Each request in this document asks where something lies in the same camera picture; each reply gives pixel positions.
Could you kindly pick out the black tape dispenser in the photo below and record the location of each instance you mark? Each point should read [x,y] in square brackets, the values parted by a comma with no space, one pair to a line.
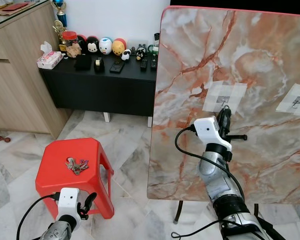
[98,64]

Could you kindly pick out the pink tissue pack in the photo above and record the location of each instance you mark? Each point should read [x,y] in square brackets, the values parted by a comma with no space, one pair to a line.
[49,58]

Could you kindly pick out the red flat book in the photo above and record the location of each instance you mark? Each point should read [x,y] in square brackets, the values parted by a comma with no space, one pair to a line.
[14,6]

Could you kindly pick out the red lid jar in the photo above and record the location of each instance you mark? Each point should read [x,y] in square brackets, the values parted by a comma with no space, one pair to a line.
[70,38]

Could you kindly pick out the black red plush toy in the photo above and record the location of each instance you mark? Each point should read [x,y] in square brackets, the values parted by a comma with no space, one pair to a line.
[81,42]

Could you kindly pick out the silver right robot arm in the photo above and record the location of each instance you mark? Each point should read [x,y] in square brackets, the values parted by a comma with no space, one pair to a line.
[225,190]

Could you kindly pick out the clear adhesive wall hook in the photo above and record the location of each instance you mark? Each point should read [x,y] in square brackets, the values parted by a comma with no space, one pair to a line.
[295,100]
[225,96]

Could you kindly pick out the black square box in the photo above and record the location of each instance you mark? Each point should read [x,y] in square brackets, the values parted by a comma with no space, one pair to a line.
[82,61]

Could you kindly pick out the small red floor toy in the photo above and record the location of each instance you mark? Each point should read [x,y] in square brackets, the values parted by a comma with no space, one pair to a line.
[4,139]

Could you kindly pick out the small white black figurine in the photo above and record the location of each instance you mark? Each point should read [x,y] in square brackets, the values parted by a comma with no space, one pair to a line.
[125,55]

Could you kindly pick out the flat black device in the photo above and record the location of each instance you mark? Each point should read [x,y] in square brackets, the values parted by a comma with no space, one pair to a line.
[117,66]

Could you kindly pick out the brown plush toy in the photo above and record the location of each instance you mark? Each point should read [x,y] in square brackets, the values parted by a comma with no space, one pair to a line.
[73,50]

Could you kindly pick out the green mug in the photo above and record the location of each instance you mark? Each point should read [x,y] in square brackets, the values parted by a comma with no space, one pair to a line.
[152,48]

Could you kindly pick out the yellow red plush toy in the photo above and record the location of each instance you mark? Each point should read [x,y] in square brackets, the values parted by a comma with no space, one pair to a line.
[118,47]

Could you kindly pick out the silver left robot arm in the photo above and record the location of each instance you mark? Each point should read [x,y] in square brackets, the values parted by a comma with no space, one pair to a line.
[59,231]

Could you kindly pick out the white blue plush toy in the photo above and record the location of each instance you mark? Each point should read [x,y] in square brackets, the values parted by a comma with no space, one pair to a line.
[105,46]

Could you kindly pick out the black low console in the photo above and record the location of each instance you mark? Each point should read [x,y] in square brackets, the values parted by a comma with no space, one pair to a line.
[99,87]

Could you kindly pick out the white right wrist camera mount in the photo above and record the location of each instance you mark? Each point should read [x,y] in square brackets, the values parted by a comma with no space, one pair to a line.
[207,131]

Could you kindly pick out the bunch of keys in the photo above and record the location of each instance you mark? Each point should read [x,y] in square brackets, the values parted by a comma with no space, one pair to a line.
[77,165]

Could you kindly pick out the red plastic stool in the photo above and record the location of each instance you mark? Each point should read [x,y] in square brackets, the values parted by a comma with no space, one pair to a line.
[57,175]

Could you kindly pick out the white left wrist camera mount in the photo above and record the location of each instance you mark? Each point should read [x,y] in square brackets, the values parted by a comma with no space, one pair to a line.
[68,205]

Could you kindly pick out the black white cat figurine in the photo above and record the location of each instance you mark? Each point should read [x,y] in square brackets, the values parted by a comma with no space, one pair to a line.
[140,52]

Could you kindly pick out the blue trophy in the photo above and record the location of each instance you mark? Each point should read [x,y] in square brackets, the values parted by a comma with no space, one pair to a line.
[60,11]

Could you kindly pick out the light wooden cabinet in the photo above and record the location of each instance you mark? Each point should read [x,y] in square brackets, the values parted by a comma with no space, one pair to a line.
[19,80]

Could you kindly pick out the gold trophy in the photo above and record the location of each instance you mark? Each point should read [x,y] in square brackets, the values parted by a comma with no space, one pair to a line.
[58,34]

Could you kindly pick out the marble pattern folding table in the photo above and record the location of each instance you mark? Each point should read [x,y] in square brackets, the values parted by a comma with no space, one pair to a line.
[260,55]

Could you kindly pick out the black remote control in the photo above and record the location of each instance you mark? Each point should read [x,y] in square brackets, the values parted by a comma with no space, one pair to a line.
[143,63]
[154,62]

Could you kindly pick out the black white face plush toy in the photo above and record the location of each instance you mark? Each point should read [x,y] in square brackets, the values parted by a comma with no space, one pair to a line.
[92,46]

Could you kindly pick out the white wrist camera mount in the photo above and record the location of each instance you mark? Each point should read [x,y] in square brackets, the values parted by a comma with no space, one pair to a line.
[68,205]
[207,131]

